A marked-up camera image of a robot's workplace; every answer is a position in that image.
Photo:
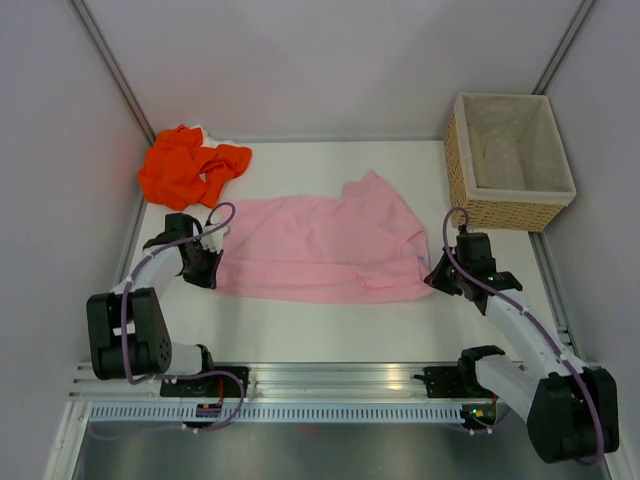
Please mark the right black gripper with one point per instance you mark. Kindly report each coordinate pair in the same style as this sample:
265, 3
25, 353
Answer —
435, 278

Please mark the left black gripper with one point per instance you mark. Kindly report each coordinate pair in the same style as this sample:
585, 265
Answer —
209, 279

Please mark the pink t-shirt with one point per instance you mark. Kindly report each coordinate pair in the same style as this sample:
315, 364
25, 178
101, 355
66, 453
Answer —
365, 246

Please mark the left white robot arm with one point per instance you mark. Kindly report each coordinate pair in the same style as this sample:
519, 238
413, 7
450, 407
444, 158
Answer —
128, 335

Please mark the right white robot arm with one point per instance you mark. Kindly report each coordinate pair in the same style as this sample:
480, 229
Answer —
570, 409

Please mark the orange t-shirt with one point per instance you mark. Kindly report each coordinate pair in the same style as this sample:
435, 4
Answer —
178, 172

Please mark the white t-shirt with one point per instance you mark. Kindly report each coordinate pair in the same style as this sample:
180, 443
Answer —
207, 140

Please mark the wicker basket with liner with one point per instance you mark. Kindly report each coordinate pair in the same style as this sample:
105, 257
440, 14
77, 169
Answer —
506, 163

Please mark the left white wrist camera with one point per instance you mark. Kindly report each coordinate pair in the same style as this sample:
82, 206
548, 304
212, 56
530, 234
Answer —
213, 237

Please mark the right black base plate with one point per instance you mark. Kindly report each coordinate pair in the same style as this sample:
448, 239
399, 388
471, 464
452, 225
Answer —
445, 382

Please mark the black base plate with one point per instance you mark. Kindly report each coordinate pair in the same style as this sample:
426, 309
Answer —
445, 382
220, 386

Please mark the right table side rail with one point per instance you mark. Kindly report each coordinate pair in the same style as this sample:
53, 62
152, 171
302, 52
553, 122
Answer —
553, 290

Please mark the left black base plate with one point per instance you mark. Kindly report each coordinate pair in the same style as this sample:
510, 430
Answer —
220, 386

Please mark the aluminium front rail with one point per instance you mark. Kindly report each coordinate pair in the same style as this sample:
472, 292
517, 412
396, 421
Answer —
286, 382

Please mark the back table edge rail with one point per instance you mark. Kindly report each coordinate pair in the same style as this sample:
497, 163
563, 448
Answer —
246, 140

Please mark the white slotted cable duct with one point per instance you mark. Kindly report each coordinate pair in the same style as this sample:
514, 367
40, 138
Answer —
447, 413

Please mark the left corner aluminium post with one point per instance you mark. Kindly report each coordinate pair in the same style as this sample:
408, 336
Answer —
100, 44

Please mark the corner aluminium post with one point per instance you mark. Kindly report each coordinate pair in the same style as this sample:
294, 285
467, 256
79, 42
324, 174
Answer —
100, 44
579, 19

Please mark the right corner aluminium post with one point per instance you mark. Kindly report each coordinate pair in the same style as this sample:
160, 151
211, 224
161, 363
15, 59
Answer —
579, 19

